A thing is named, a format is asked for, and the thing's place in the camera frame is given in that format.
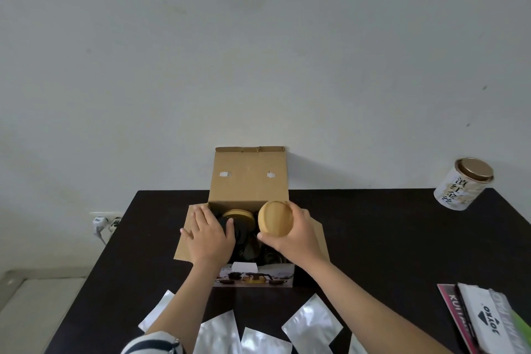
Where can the pink packet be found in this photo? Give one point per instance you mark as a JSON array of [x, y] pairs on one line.
[[450, 304]]

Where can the person's right hand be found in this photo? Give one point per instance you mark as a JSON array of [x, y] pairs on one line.
[[303, 237]]

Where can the person's left forearm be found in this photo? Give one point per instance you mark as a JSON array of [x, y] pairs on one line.
[[186, 308]]

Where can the bamboo coaster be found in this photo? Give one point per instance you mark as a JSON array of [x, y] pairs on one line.
[[240, 217], [274, 219]]

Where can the white tea tin gold lid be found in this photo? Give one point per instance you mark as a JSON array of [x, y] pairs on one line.
[[456, 192]]

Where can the white power plug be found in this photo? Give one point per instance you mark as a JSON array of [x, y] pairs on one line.
[[99, 224]]

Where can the red cardboard tea set box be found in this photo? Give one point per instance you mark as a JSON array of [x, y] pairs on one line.
[[249, 179]]

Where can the white wall socket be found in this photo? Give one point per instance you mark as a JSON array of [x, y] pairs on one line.
[[108, 214]]

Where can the white packet black logo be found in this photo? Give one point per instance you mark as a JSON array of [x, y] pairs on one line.
[[477, 308]]

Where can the striped shirt sleeve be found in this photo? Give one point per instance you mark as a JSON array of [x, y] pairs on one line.
[[153, 345]]

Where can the green packet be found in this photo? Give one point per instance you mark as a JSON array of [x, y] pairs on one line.
[[523, 333]]

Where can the dark wooden table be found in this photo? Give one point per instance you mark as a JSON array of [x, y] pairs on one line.
[[373, 241]]

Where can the person's left hand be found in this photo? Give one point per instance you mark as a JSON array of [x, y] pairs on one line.
[[211, 241]]

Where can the person's right forearm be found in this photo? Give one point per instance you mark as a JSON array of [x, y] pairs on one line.
[[365, 316]]

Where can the group of silver foil pouches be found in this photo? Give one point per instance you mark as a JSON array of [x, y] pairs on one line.
[[311, 324]]

